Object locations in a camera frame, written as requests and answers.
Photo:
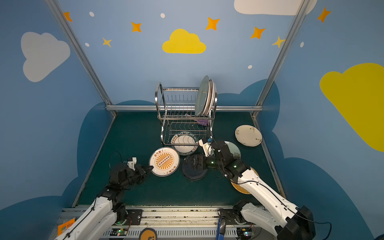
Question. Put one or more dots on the green rim lettered plate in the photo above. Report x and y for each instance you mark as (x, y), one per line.
(185, 143)

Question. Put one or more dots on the orange green box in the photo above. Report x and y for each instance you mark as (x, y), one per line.
(66, 225)

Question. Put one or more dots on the light green flower plate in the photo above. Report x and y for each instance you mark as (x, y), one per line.
(234, 150)

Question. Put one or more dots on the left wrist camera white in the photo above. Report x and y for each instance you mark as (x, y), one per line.
(132, 163)

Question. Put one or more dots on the blue handled tool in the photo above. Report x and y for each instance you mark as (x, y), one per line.
(221, 230)

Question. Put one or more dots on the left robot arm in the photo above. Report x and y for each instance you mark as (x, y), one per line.
(108, 207)

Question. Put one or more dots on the white cloud motif plate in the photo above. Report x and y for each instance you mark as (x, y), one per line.
(209, 100)

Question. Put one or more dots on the orange sunburst plate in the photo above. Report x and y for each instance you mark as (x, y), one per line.
(165, 161)
(214, 98)

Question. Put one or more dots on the dark blue speckled plate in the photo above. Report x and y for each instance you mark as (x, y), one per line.
(189, 172)

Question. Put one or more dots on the orange woven plate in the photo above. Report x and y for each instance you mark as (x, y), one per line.
(241, 189)

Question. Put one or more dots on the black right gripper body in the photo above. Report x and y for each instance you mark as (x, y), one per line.
(216, 147)

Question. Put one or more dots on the pink purple silicone spatula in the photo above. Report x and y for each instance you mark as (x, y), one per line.
(202, 122)

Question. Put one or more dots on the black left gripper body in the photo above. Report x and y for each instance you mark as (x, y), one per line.
(140, 172)

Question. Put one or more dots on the plain pale green plate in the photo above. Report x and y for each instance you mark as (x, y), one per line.
(202, 96)

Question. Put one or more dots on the white red-berry plate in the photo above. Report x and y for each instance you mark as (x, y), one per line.
(248, 135)

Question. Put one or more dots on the round black orange logo disc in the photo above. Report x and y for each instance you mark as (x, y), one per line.
(148, 234)

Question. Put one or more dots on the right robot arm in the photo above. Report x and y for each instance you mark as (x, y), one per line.
(280, 217)

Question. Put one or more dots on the stainless steel dish rack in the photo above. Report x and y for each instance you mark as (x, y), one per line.
(176, 112)

